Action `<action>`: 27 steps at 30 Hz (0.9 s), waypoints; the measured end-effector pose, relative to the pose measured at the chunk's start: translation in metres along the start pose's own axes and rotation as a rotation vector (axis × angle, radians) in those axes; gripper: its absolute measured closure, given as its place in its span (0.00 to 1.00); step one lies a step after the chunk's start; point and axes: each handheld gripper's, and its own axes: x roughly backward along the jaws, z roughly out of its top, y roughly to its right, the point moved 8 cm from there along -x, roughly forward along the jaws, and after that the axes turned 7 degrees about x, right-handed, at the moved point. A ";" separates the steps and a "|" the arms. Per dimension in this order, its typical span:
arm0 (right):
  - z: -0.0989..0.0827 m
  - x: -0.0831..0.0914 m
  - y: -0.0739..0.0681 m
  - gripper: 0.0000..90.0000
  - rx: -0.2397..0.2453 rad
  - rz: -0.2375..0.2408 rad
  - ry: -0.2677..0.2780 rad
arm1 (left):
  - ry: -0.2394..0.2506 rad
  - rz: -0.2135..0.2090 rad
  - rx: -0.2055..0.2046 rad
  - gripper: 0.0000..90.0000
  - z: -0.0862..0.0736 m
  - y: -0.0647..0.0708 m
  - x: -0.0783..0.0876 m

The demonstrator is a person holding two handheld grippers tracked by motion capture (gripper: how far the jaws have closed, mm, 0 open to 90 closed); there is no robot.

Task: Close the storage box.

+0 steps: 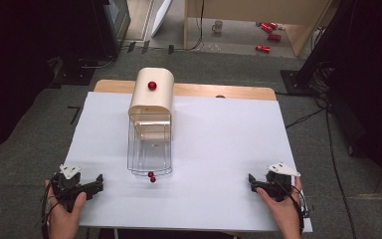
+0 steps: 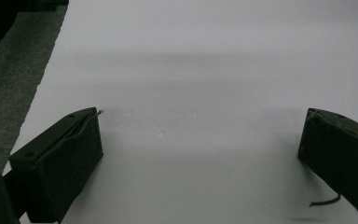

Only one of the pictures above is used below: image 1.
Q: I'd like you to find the dark monitor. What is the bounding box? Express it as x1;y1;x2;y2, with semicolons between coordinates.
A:
91;0;132;59

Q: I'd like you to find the grey mug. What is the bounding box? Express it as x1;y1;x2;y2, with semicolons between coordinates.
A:
211;20;225;35

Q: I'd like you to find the black hanging cable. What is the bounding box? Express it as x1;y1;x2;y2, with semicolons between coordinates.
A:
184;0;206;52

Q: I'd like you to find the person's right hand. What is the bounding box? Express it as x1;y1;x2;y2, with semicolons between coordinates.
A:
256;175;303;239

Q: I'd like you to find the person's left hand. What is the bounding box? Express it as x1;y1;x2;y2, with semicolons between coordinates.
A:
45;179;88;239

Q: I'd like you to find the white sheet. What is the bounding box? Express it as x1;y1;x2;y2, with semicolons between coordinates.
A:
64;91;313;233

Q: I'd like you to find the black stand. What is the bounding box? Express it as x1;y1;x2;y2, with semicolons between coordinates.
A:
280;0;359;98

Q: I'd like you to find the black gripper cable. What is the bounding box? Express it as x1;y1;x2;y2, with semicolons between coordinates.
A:
40;181;59;235
277;180;313;233

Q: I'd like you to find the black floor cable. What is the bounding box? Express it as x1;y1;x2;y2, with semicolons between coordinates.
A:
285;93;358;239

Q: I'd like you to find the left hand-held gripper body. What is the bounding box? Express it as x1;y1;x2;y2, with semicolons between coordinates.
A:
51;163;96;214

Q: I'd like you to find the cream box with red knob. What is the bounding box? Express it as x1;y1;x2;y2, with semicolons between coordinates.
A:
127;67;176;116

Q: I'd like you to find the white panel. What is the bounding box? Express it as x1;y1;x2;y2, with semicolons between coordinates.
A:
150;0;174;39

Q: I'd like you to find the wooden table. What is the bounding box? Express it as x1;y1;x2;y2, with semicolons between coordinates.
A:
93;79;278;102

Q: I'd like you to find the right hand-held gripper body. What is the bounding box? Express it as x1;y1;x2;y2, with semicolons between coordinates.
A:
256;161;301;203

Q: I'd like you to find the clear container with beige lid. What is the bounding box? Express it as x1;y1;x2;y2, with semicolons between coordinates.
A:
126;112;174;177

